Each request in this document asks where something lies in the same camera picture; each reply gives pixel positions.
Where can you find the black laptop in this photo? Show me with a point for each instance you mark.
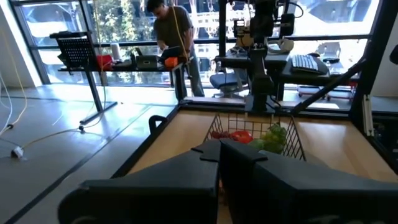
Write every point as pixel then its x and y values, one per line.
pixel 171 51

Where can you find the white keyboard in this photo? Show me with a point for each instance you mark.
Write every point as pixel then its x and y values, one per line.
pixel 304 63

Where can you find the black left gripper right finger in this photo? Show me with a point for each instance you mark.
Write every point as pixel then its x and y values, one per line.
pixel 295 199

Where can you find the white cup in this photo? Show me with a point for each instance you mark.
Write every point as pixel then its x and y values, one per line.
pixel 115 51

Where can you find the white headset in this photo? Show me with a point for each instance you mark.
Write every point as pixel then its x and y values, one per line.
pixel 284 45

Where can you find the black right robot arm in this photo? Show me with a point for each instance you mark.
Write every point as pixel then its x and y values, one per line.
pixel 261 81

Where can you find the black aluminium table frame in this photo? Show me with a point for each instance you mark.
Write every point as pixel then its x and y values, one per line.
pixel 373 46

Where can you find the person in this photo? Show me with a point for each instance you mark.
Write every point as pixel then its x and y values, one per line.
pixel 174 28

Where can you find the orange object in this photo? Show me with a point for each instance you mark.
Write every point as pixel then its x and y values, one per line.
pixel 171 63

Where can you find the black perforated stand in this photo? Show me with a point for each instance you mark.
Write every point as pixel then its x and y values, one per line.
pixel 76 51

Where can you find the silver frame bracket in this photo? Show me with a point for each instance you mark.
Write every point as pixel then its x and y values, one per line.
pixel 367 115

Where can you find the red apple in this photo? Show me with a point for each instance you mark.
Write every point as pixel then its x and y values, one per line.
pixel 242 137

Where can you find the dark red grapes bunch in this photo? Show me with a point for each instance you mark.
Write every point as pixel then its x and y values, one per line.
pixel 220 135

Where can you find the black device box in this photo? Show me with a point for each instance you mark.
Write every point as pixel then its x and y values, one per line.
pixel 147 62

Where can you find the black desk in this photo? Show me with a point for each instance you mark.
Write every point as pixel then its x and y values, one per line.
pixel 298 77

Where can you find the red box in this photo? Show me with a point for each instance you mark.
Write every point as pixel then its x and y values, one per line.
pixel 105 62

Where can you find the blue office chair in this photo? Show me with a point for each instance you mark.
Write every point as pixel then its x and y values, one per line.
pixel 225 81

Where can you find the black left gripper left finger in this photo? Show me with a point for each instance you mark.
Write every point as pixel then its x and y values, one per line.
pixel 155 196

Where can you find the green grapes bunch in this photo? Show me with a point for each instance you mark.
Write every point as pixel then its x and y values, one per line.
pixel 273 137

